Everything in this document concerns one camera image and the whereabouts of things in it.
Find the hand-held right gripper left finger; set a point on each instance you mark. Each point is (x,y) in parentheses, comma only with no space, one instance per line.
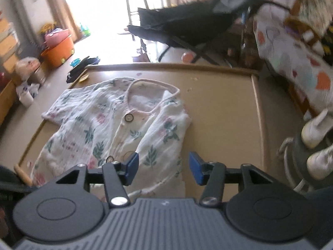
(132,162)

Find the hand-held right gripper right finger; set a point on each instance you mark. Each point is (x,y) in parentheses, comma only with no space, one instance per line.
(196,166)

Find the white floral baby shirt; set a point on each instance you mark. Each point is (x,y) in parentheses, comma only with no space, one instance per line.
(104,125)

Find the yellow round lid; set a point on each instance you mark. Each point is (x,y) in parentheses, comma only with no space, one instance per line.
(83,78)

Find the white laced sneaker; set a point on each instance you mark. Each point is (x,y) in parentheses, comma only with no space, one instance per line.
(321,162)

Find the white crumpled bag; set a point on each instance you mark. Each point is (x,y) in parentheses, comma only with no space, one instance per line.
(26,96)

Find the orange plastic storage bin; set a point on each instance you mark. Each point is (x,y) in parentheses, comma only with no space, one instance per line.
(58,54)

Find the green toy bottles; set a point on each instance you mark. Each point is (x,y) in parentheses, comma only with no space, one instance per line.
(85,31)

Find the black baby stroller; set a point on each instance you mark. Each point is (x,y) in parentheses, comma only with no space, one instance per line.
(187,26)

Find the wooden cabinet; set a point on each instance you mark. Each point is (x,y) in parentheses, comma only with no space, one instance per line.
(5,101)

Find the clear plastic bag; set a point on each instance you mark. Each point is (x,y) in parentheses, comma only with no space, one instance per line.
(27,66)

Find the heart print quilt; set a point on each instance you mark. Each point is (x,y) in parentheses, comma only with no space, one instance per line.
(291,57)

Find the pink basket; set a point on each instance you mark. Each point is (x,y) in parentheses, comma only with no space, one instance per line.
(57,39)

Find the wooden stool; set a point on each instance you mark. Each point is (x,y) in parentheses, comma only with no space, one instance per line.
(127,0)

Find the tan curtain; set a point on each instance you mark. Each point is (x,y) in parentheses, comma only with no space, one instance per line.
(62,5)

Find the white standing air conditioner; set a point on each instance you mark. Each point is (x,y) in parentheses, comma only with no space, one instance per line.
(31,5)

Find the floral sofa cushion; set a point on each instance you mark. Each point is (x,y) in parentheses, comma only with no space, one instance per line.
(312,2)

